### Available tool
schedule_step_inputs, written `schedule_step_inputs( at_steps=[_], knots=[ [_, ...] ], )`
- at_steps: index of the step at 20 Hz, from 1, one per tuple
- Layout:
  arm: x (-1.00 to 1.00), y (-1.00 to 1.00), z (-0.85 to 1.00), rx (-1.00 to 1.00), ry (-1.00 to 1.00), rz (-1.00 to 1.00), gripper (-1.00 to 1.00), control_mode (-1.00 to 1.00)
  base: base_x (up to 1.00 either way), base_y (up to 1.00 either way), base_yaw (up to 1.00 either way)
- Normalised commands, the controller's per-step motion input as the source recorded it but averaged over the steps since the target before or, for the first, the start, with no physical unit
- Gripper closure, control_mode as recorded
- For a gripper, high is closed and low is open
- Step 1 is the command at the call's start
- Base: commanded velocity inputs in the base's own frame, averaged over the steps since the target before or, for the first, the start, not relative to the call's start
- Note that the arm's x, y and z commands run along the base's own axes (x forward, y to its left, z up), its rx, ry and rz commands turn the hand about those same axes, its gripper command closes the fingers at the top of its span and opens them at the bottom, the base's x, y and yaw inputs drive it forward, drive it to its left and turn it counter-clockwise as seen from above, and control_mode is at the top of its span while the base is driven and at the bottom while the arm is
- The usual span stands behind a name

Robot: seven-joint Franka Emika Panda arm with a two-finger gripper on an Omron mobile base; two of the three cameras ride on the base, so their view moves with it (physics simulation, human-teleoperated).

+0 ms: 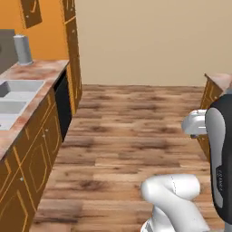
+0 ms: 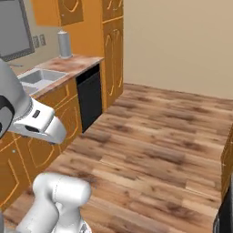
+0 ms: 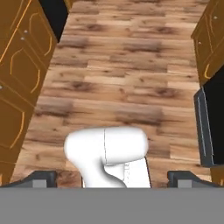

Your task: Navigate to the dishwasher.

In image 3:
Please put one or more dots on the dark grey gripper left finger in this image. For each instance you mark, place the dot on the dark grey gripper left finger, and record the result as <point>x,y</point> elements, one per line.
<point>43,176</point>

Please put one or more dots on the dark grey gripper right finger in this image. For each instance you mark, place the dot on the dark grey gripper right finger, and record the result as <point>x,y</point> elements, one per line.
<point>180,176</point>

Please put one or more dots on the dark grey black appliance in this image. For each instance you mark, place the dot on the dark grey black appliance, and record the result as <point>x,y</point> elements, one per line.
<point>205,128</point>

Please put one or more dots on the white rounded thing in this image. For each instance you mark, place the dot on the white rounded thing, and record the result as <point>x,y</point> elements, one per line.
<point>110,151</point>

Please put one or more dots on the brown wooden cupboard run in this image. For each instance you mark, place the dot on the brown wooden cupboard run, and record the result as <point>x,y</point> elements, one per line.
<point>20,73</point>
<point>210,38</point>

